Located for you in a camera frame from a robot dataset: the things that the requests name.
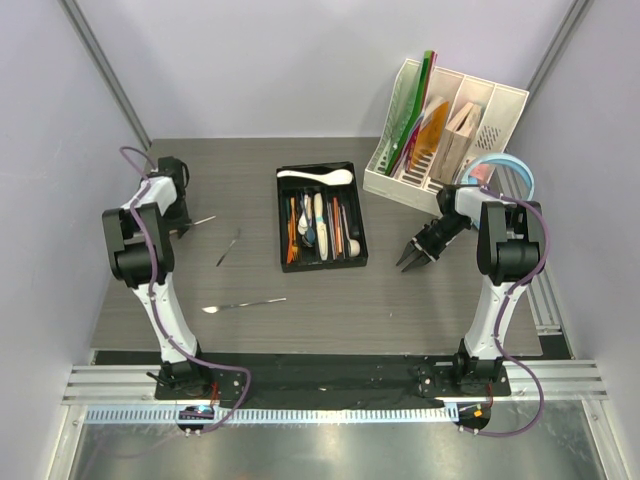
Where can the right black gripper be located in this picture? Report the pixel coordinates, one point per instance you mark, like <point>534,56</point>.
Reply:
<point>420,242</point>

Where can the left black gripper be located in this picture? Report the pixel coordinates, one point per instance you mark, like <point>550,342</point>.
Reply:
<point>179,224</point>

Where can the beige wooden spoon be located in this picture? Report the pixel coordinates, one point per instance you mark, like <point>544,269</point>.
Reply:
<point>353,248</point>

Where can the orange chopstick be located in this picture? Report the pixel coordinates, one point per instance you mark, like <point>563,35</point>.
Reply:
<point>339,228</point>

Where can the steel chopstick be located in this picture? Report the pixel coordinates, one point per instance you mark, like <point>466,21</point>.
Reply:
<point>220,308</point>

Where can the black utensil tray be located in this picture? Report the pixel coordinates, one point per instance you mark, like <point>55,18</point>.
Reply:
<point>309,258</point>

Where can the blue silicone spoon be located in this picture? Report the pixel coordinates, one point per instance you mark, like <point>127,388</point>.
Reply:
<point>309,235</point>

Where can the beige sheathed knife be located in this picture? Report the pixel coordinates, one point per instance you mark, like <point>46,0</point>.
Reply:
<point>321,230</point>

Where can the orange plastic utensil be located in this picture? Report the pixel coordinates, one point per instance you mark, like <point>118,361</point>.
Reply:
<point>292,216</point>

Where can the small white ceramic spoon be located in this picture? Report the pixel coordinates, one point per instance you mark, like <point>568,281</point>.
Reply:
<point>302,221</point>

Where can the wooden chopstick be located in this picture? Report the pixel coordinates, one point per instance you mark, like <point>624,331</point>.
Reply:
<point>194,223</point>

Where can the gold fork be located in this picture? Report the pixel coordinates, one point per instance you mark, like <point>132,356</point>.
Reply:
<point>294,243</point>

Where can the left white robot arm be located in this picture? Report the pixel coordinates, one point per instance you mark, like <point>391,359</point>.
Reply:
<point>137,236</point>

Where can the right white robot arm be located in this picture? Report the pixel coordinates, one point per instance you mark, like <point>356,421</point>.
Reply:
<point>511,251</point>

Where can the chopsticks in tray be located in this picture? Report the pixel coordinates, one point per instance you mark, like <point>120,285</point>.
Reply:
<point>347,241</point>

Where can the large white rice spoon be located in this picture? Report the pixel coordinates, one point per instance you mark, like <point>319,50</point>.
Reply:
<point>333,178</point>

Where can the orange book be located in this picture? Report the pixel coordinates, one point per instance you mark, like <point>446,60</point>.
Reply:
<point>426,135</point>

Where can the light blue headphones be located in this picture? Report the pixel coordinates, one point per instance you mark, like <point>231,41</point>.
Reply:
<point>505,165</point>

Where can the tan book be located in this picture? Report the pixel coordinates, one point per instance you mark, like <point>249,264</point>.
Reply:
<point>459,132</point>

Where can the white file organizer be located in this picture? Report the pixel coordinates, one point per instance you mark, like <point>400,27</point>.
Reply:
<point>502,105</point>

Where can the green folder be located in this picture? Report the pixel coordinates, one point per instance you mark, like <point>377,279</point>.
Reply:
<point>412,109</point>

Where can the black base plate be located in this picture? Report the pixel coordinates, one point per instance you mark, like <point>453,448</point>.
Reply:
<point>300,381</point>

